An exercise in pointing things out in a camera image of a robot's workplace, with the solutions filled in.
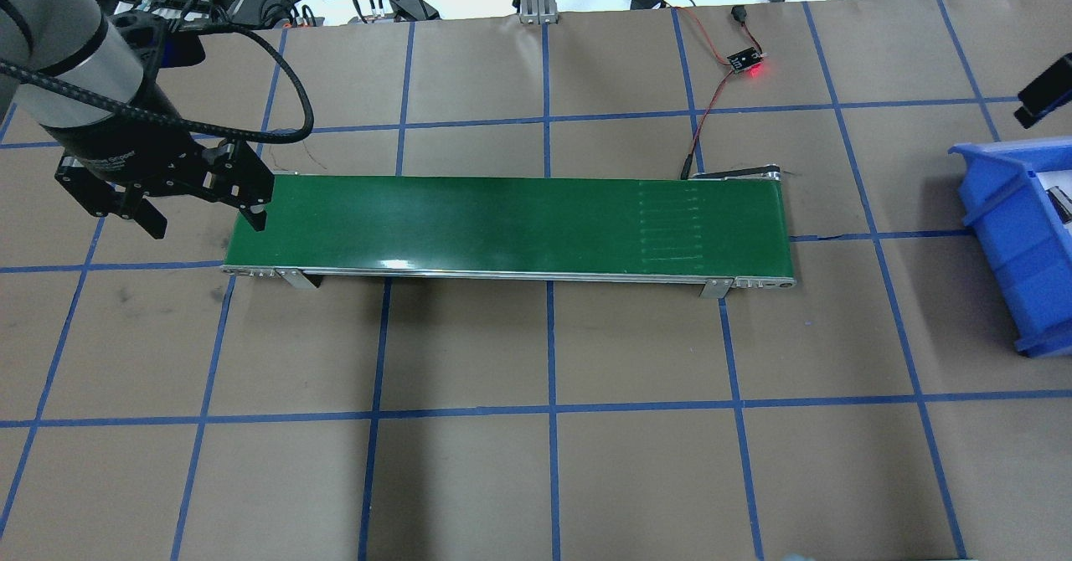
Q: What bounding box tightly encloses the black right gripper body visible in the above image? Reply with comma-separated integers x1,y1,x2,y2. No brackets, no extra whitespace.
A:
1013,53,1071,129

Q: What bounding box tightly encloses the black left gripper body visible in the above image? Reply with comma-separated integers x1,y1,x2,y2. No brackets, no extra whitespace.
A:
42,84,230,202

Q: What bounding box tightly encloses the brown cylindrical capacitor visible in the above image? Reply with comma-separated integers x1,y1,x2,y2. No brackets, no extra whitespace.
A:
1046,186,1072,228

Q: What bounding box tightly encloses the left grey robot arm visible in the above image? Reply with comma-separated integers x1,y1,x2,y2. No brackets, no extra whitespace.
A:
3,0,276,238

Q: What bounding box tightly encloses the blue plastic bin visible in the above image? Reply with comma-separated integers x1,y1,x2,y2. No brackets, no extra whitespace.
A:
949,136,1071,358

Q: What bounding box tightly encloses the small sensor board red LED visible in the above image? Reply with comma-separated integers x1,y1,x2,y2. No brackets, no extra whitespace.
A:
726,46,765,74

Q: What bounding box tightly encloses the green conveyor belt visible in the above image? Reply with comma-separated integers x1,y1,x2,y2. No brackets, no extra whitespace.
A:
222,167,796,297

